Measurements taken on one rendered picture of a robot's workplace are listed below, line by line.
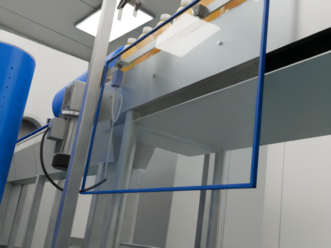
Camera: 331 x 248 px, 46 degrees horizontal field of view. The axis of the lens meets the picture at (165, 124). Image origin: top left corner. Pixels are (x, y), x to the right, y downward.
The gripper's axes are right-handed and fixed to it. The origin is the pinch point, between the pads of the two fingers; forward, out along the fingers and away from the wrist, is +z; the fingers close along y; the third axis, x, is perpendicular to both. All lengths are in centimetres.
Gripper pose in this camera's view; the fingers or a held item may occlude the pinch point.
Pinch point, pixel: (126, 16)
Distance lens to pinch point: 243.5
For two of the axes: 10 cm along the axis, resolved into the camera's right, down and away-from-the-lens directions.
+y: 7.5, 0.2, -6.6
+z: -1.7, 9.7, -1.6
